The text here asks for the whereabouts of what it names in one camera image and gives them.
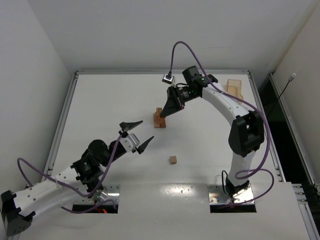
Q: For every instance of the small light wood cube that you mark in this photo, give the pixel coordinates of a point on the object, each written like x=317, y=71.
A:
x=173, y=160

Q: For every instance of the light long wood block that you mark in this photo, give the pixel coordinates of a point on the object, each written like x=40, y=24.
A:
x=156, y=121

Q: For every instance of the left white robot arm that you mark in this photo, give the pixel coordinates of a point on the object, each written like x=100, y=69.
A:
x=83, y=178

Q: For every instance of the metal base plate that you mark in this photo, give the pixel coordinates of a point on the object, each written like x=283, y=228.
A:
x=217, y=197
x=109, y=192

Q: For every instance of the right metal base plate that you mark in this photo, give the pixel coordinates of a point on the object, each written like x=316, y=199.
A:
x=217, y=197

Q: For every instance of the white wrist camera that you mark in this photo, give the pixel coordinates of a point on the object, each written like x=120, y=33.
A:
x=130, y=142
x=168, y=79

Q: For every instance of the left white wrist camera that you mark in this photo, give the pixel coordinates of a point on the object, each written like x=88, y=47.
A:
x=130, y=142

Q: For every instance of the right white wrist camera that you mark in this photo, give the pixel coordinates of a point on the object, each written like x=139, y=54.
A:
x=168, y=79

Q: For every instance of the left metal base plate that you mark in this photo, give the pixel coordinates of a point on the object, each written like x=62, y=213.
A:
x=109, y=192

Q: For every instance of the reddish long wood block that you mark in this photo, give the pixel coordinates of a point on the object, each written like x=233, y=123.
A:
x=162, y=122

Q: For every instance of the aluminium table frame rail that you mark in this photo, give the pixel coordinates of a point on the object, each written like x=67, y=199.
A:
x=159, y=200

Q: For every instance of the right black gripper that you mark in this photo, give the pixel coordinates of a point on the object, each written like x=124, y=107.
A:
x=174, y=97

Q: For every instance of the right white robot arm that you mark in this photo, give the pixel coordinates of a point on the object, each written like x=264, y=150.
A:
x=247, y=127

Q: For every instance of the striped zebrawood block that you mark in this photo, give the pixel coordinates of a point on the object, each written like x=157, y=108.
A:
x=158, y=112

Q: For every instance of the clear amber plastic box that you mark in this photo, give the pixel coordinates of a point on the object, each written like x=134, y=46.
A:
x=234, y=88

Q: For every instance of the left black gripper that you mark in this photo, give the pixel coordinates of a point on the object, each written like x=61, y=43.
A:
x=123, y=135

